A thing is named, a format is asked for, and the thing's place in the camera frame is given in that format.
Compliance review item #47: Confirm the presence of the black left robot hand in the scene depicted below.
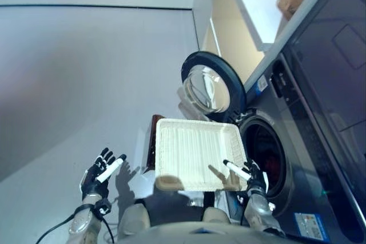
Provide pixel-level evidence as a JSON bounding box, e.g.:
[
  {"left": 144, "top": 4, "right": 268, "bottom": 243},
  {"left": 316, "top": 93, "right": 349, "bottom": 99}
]
[{"left": 79, "top": 147, "right": 128, "bottom": 202}]

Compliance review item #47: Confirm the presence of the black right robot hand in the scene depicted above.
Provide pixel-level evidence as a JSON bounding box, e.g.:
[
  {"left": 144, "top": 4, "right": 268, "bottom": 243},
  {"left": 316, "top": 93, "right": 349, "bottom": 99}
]
[{"left": 222, "top": 159, "right": 268, "bottom": 193}]

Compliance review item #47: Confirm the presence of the dark grey washing machine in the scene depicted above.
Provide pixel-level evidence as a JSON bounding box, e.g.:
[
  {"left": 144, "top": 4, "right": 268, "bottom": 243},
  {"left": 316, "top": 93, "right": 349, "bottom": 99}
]
[{"left": 225, "top": 52, "right": 366, "bottom": 244}]

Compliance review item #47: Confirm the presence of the silver left robot leg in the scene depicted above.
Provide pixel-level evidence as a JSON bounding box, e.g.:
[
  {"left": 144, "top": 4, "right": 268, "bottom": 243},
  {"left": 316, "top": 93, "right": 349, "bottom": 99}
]
[{"left": 118, "top": 175, "right": 184, "bottom": 241}]

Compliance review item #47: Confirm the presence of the silver robot leg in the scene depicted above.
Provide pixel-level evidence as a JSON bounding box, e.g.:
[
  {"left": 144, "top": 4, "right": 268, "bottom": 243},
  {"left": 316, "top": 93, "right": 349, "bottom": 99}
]
[
  {"left": 200, "top": 189, "right": 233, "bottom": 228},
  {"left": 118, "top": 175, "right": 184, "bottom": 241}
]

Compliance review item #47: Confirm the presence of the silver right robot leg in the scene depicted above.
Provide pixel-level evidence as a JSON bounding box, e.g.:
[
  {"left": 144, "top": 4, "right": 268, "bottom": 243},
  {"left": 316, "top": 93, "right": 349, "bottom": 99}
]
[{"left": 200, "top": 189, "right": 233, "bottom": 228}]

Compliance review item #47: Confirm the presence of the brown wooden stool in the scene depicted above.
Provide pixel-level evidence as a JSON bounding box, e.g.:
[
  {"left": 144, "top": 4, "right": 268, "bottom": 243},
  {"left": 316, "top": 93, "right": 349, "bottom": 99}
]
[{"left": 144, "top": 114, "right": 161, "bottom": 175}]

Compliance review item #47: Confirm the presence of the blue energy label sticker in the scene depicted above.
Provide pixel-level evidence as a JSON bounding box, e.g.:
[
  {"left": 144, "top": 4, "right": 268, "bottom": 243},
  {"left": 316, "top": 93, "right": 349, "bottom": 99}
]
[{"left": 294, "top": 212, "right": 325, "bottom": 241}]

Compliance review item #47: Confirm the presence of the white wicker basket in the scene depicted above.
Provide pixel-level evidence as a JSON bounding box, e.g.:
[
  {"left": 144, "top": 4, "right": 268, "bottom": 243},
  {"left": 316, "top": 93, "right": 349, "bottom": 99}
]
[{"left": 154, "top": 118, "right": 248, "bottom": 193}]

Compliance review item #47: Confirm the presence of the silver robot torso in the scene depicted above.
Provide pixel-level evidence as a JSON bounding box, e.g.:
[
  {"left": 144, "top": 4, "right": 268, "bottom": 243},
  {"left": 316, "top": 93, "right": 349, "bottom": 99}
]
[{"left": 114, "top": 222, "right": 287, "bottom": 244}]

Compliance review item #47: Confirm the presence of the round glass washer door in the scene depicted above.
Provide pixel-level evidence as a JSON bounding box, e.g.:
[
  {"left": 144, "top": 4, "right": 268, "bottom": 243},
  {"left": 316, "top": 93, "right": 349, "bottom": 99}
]
[{"left": 180, "top": 51, "right": 248, "bottom": 122}]

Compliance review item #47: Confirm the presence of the dark grey stacked dryer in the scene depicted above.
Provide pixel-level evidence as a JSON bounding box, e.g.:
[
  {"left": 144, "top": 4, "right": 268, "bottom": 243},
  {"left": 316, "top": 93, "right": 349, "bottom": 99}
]
[{"left": 283, "top": 0, "right": 366, "bottom": 156}]

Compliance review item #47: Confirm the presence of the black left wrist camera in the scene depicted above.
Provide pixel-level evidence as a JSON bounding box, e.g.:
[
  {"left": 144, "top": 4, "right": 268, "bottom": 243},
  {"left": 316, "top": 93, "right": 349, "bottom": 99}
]
[{"left": 94, "top": 198, "right": 113, "bottom": 215}]

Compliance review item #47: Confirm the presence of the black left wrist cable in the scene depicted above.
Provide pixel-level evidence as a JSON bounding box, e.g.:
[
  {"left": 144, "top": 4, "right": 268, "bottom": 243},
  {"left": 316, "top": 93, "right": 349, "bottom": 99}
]
[{"left": 35, "top": 203, "right": 116, "bottom": 244}]

